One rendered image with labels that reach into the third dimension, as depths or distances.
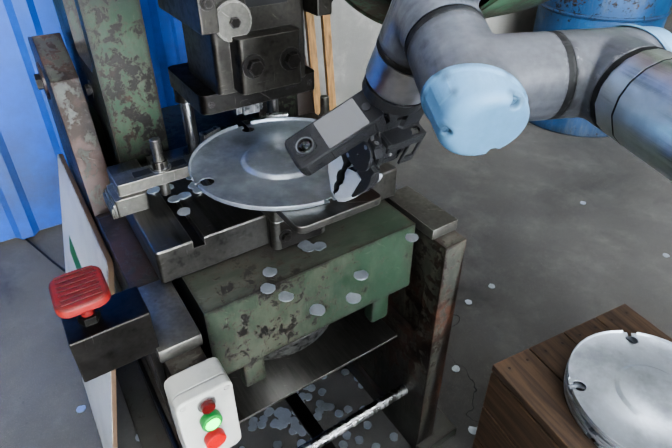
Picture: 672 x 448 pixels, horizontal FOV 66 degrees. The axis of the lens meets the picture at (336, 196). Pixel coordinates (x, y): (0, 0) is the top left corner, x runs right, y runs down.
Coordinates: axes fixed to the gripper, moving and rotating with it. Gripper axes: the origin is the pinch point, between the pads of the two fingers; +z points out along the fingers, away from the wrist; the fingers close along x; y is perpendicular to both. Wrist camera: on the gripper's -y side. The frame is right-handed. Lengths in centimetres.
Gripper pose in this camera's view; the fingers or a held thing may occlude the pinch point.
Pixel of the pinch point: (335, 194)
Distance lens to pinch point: 71.1
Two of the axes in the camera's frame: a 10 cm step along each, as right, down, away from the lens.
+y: 8.1, -3.2, 4.9
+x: -5.3, -7.6, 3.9
